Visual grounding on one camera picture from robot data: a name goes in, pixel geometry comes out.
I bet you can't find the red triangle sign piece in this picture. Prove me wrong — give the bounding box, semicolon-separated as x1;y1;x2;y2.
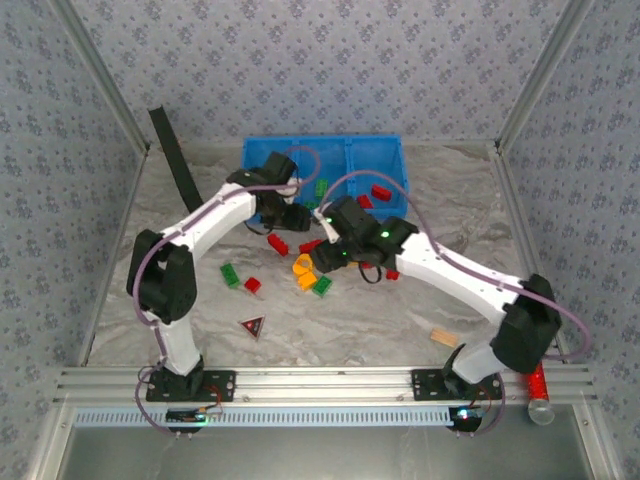
238;314;267;343

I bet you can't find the small circuit board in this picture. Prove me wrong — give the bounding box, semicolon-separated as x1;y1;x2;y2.
448;407;484;432
167;408;209;424

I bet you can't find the blue three-compartment bin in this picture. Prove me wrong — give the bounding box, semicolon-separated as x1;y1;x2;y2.
242;133;411;224

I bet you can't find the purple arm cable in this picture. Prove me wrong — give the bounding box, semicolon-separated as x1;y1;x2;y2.
130;145;322;437
317;169;592;439

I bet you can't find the slotted cable duct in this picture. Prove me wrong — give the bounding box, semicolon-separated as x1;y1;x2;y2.
73;404;451;429

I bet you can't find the thin red black wire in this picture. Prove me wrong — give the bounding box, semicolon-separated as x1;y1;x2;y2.
469;387;494;414
199;384;225;417

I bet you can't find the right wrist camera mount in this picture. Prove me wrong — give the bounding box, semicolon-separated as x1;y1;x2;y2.
313;207;341;246

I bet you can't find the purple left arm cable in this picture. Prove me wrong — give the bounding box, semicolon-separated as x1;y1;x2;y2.
130;145;322;437

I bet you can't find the red glitter tube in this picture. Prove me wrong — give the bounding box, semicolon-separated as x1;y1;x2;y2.
522;364;556;426

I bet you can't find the aluminium side rail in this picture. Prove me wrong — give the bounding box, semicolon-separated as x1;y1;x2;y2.
78;144;152;367
492;144;572;364

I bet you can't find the black strap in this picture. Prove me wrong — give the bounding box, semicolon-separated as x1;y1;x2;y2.
148;105;206;214

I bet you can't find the grey metal panel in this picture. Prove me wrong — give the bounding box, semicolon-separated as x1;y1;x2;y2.
54;425;599;480

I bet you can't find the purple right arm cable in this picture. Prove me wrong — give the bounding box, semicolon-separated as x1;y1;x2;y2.
317;169;592;439

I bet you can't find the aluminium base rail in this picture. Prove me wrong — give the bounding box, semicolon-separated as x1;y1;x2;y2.
52;364;599;405

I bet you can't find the aluminium frame post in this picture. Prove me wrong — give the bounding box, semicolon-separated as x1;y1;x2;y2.
49;0;152;152
493;0;597;152

